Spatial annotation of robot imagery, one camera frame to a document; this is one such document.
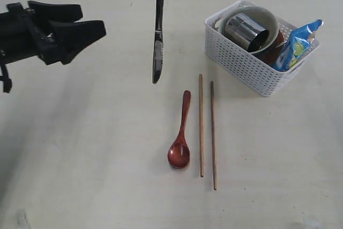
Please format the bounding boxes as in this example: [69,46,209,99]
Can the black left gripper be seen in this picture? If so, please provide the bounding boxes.
[1,1,106,65]

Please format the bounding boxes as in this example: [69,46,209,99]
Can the stainless steel knife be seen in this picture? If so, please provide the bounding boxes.
[152,0,164,84]

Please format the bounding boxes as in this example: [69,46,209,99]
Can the wooden chopstick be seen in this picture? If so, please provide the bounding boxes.
[210,81,218,190]
[199,74,204,177]

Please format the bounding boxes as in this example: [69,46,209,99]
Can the red-brown wooden spoon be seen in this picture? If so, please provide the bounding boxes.
[167,90,191,169]

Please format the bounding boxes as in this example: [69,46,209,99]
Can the stainless steel cup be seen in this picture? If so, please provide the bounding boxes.
[223,13,270,53]

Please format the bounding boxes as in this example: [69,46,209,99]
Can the cream ceramic bowl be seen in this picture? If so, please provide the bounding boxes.
[219,5,279,55]

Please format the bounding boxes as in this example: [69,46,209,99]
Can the white plastic woven basket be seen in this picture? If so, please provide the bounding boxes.
[205,0,320,97]

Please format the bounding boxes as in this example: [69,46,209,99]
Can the red-brown wooden bowl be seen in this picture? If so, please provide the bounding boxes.
[260,30,285,66]

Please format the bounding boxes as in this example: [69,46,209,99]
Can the blue snack bag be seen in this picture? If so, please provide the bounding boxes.
[272,19,324,72]

